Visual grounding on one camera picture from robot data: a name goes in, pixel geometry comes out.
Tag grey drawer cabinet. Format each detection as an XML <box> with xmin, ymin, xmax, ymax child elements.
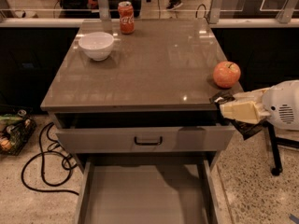
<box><xmin>40</xmin><ymin>18</ymin><xmax>250</xmax><ymax>224</ymax></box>

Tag grey drawer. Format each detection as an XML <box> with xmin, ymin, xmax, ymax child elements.
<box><xmin>74</xmin><ymin>157</ymin><xmax>221</xmax><ymax>224</ymax></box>
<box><xmin>55</xmin><ymin>111</ymin><xmax>235</xmax><ymax>153</ymax></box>

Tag red coca-cola can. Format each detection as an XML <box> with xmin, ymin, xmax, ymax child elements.
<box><xmin>118</xmin><ymin>1</ymin><xmax>135</xmax><ymax>35</ymax></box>

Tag black metal stand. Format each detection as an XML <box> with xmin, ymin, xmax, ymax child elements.
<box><xmin>264</xmin><ymin>122</ymin><xmax>299</xmax><ymax>176</ymax></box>

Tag white ceramic bowl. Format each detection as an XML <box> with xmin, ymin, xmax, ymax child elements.
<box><xmin>78</xmin><ymin>32</ymin><xmax>114</xmax><ymax>61</ymax></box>

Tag black wire basket with items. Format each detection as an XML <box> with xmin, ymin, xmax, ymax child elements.
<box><xmin>0</xmin><ymin>109</ymin><xmax>36</xmax><ymax>156</ymax></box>

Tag metal glass railing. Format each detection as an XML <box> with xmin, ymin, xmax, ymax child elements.
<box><xmin>1</xmin><ymin>0</ymin><xmax>299</xmax><ymax>28</ymax></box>

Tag dark rxbar chocolate bar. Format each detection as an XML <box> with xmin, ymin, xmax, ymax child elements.
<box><xmin>209</xmin><ymin>91</ymin><xmax>263</xmax><ymax>140</ymax></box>

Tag grey top drawer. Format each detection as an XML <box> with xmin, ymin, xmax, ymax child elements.
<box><xmin>55</xmin><ymin>111</ymin><xmax>235</xmax><ymax>153</ymax></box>

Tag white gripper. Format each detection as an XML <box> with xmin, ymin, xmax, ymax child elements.
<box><xmin>220</xmin><ymin>80</ymin><xmax>299</xmax><ymax>131</ymax></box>

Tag grey middle drawer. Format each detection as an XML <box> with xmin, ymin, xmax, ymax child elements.
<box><xmin>74</xmin><ymin>157</ymin><xmax>221</xmax><ymax>224</ymax></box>

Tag red apple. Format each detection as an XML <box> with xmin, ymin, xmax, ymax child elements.
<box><xmin>213</xmin><ymin>62</ymin><xmax>241</xmax><ymax>89</ymax></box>

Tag black drawer handle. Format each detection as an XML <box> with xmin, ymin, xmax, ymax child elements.
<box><xmin>134</xmin><ymin>136</ymin><xmax>164</xmax><ymax>146</ymax></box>

